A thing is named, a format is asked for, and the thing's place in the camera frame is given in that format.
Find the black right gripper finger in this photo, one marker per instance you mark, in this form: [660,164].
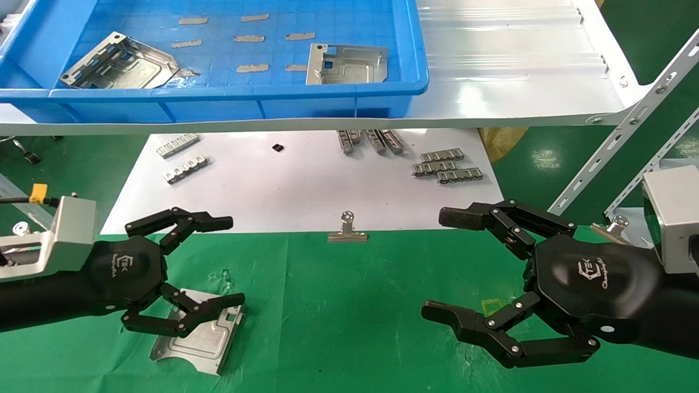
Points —
[475,330]
[464,216]

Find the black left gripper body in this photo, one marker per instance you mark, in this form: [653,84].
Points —
[123,273]

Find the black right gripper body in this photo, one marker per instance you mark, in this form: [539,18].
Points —
[595,284]

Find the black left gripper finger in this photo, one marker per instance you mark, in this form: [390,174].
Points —
[210,222]
[218,305]

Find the curved-edge sheet metal bracket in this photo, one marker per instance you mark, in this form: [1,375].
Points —
[202,346]

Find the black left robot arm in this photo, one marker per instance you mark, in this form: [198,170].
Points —
[38,300]

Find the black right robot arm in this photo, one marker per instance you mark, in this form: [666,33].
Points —
[677,311]

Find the small metal clip strip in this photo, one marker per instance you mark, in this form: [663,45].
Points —
[178,145]
[345,143]
[460,175]
[356,136]
[393,142]
[442,155]
[431,168]
[187,169]
[375,142]

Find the silver binder clip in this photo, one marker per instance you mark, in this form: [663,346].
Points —
[347,236]
[22,228]
[614,226]

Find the white paper sheet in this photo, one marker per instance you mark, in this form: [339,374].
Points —
[284,191]

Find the yellow-brown bag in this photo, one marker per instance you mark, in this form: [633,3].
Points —
[499,142]

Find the blue plastic tray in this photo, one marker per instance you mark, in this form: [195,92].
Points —
[218,101]

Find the green table cloth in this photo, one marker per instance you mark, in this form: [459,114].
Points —
[349,316]

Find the white perforated angle strut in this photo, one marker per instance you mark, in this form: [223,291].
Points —
[628,120]
[655,164]

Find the white metal shelf board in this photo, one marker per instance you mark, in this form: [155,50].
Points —
[502,82]

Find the black caster wheel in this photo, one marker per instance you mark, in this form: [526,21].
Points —
[30,157]

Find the grey tape strip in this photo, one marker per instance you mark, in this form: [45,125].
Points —
[255,17]
[187,43]
[252,67]
[300,35]
[190,72]
[296,67]
[193,20]
[249,38]

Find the flat sheet metal plate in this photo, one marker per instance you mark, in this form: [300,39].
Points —
[355,65]

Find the white stacked panels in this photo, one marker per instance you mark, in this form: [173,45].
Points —
[8,19]

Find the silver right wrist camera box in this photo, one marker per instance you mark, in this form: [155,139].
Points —
[677,218]

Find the grey metal frame bar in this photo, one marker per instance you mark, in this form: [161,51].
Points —
[13,188]

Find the sheet metal bracket blue clips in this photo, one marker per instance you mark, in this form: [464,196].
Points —
[131,68]

